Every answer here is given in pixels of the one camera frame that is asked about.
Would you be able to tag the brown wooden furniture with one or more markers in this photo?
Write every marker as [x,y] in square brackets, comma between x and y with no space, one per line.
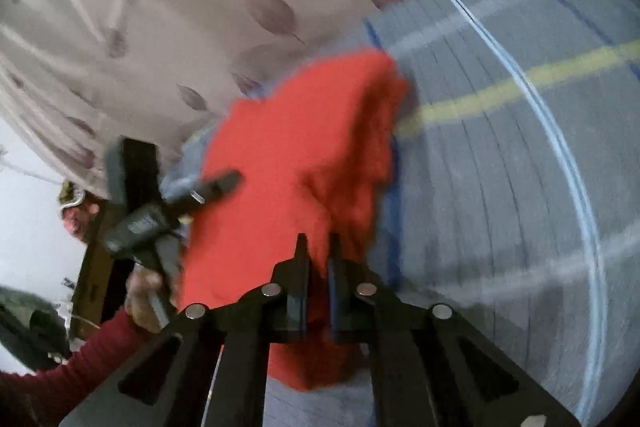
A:
[95,267]

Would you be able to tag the red floral cloth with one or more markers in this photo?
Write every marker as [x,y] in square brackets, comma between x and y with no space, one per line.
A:
[77,209]

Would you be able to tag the grey checked bed sheet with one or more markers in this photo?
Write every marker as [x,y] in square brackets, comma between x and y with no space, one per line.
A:
[500,207]

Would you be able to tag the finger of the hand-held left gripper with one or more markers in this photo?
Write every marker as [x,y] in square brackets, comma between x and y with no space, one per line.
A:
[210,189]

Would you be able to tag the person's left hand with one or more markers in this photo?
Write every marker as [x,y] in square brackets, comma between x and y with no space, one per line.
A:
[140,307]

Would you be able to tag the red small garment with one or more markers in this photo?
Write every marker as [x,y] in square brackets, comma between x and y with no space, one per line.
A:
[290,147]

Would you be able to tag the beige leaf print curtain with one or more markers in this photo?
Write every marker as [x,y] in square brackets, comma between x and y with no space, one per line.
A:
[200,7]

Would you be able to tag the dark cloth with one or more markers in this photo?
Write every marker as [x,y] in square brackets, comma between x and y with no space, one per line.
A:
[30,327]

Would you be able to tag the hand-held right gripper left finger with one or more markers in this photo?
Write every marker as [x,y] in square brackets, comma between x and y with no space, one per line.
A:
[298,292]

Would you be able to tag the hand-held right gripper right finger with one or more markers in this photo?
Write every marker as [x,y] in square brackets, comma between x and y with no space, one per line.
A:
[336,297]

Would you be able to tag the person's left forearm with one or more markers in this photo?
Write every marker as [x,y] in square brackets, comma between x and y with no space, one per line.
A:
[75,377]

